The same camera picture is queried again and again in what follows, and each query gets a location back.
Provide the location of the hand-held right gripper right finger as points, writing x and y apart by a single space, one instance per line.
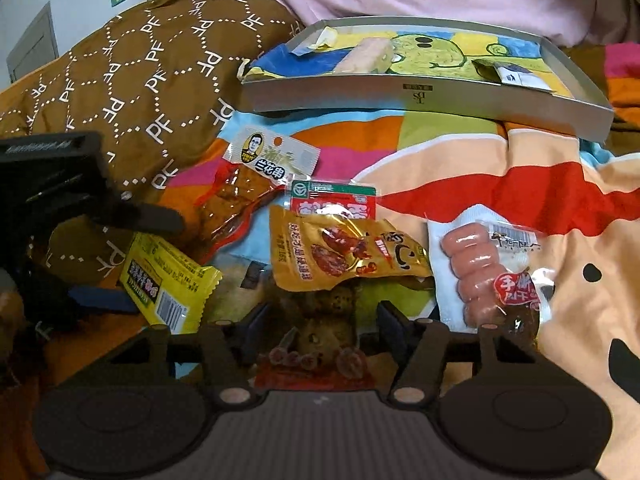
392 328

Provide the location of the brown patterned pillow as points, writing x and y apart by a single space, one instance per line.
150 75

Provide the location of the orange-yellow meat snack packet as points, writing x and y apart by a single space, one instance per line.
340 252

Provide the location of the clear dried tofu packet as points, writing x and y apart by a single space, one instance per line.
245 185

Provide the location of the clear brown nugget snack packet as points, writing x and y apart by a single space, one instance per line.
320 330

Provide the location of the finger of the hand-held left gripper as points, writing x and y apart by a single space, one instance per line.
145 217
105 301

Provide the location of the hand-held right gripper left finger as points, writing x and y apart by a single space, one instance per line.
255 331

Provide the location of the red and green snack packet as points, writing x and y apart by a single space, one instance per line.
332 200

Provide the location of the grey door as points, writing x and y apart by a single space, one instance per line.
32 45

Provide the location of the pink sausage packet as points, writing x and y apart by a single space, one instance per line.
475 270

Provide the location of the colourful cartoon tray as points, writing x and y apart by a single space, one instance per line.
400 97

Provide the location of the wrapped rice cracker bar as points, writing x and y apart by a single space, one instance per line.
362 55

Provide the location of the small white and blue packet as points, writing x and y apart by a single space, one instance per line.
515 76

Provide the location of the green cartoon drawing sheet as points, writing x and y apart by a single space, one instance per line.
435 57

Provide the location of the yellow snack packet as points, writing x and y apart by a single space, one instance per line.
167 285

